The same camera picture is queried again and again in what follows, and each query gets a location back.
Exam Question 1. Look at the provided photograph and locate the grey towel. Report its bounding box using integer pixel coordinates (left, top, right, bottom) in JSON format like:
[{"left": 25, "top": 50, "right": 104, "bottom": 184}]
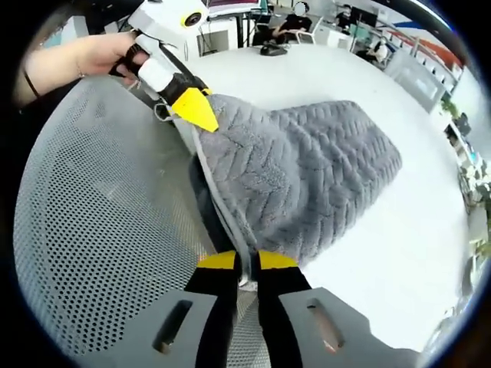
[{"left": 153, "top": 93, "right": 404, "bottom": 288}]

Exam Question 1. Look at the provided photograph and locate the person's left hand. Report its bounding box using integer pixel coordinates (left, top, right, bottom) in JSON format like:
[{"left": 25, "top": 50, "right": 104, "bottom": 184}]
[{"left": 78, "top": 30, "right": 150, "bottom": 84}]

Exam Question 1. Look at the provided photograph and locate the white desk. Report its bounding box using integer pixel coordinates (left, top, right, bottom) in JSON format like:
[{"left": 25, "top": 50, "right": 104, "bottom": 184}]
[{"left": 197, "top": 18, "right": 246, "bottom": 58}]

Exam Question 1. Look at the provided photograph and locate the black desk device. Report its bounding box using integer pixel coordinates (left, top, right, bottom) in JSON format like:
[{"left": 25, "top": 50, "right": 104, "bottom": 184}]
[{"left": 259, "top": 42, "right": 288, "bottom": 58}]

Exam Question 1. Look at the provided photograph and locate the white office chair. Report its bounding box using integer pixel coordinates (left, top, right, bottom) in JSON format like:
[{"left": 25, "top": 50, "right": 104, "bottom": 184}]
[{"left": 297, "top": 17, "right": 324, "bottom": 45}]

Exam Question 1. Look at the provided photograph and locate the grey mesh office chair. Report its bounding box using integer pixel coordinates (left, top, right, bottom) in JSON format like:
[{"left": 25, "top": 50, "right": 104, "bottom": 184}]
[{"left": 13, "top": 82, "right": 272, "bottom": 368}]

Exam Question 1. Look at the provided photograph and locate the grey backed office chair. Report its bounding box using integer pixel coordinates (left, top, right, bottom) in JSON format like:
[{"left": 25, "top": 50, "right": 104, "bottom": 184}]
[{"left": 385, "top": 49, "right": 448, "bottom": 112}]

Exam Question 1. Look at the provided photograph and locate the shelf with white boxes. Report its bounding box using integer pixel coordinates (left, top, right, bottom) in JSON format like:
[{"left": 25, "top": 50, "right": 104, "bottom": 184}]
[{"left": 389, "top": 32, "right": 461, "bottom": 91}]

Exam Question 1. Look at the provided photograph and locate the small green plant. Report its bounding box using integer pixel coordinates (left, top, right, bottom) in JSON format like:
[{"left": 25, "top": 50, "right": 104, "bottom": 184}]
[{"left": 440, "top": 98, "right": 460, "bottom": 120}]

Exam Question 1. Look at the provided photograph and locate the black hair tie wristband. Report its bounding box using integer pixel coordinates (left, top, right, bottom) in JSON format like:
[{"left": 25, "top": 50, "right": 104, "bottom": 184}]
[{"left": 23, "top": 70, "right": 41, "bottom": 97}]

